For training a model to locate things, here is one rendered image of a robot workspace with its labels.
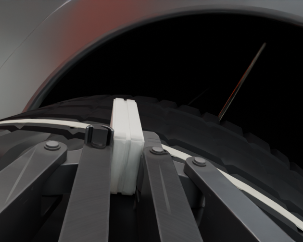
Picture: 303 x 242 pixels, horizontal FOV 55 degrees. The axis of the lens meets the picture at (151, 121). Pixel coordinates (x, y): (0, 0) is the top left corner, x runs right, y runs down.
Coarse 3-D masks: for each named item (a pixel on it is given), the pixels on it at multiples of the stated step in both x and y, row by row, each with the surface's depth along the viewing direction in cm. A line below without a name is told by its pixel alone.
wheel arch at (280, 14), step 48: (96, 48) 50; (144, 48) 74; (192, 48) 74; (240, 48) 71; (288, 48) 67; (48, 96) 57; (144, 96) 82; (192, 96) 77; (240, 96) 74; (288, 96) 70; (288, 144) 73
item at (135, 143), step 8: (128, 104) 18; (136, 104) 19; (128, 112) 17; (136, 112) 17; (128, 120) 16; (136, 120) 16; (128, 128) 15; (136, 128) 15; (128, 136) 14; (136, 136) 14; (128, 144) 13; (136, 144) 13; (128, 152) 13; (136, 152) 13; (128, 160) 13; (136, 160) 14; (128, 168) 14; (136, 168) 14; (128, 176) 14; (136, 176) 14; (128, 184) 14; (136, 184) 14; (120, 192) 14; (128, 192) 14
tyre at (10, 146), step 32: (96, 96) 36; (128, 96) 35; (0, 128) 23; (32, 128) 22; (64, 128) 22; (160, 128) 24; (192, 128) 27; (224, 128) 30; (0, 160) 17; (224, 160) 23; (256, 160) 26; (288, 160) 31; (288, 192) 23; (128, 224) 14; (288, 224) 18
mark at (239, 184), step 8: (16, 120) 25; (24, 120) 24; (32, 120) 24; (40, 120) 24; (48, 120) 24; (56, 120) 24; (176, 152) 21; (240, 184) 20; (248, 192) 19; (256, 192) 20; (264, 200) 19; (280, 208) 19; (288, 216) 19; (296, 224) 19
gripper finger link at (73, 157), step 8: (72, 152) 13; (80, 152) 13; (72, 160) 12; (64, 168) 12; (72, 168) 12; (56, 176) 12; (64, 176) 12; (72, 176) 12; (48, 184) 12; (56, 184) 12; (64, 184) 12; (72, 184) 12; (48, 192) 12; (56, 192) 12; (64, 192) 12
